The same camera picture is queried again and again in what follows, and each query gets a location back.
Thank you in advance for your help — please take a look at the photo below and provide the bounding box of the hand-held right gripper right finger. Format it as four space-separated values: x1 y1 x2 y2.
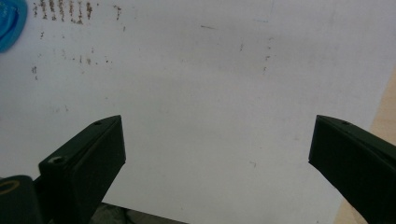
307 114 396 224

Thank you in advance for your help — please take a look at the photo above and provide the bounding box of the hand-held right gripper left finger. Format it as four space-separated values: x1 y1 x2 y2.
33 114 127 224

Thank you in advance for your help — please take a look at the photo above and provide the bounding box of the blue plastic object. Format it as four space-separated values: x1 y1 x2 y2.
0 0 29 54

